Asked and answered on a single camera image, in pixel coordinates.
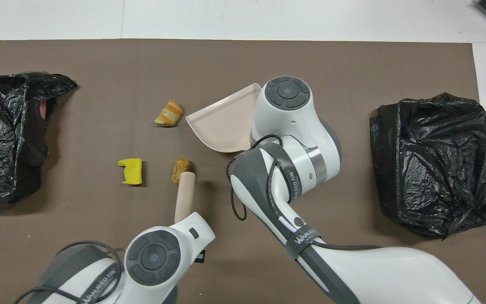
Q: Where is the beige hand brush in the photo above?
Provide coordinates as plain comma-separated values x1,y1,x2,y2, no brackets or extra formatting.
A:
174,171,196,224

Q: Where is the brown round bun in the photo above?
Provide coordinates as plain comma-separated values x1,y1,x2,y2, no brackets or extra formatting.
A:
171,157,192,185

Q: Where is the notched yellow green sponge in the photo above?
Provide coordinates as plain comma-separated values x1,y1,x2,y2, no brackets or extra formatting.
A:
118,158,143,185

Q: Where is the beige plastic dustpan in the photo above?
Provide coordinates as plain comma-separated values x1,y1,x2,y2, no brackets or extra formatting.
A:
185,83,262,153

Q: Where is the striped flaky croissant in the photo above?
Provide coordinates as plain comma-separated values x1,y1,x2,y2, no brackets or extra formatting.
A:
154,100,183,127

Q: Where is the black plastic bin bag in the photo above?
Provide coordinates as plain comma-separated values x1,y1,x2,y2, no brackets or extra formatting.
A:
0,72,78,205
370,92,486,240

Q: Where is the brown table mat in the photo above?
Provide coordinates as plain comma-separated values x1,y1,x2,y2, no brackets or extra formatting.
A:
0,39,486,304

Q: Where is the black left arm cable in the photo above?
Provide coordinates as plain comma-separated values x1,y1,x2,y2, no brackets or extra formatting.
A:
15,241,125,304

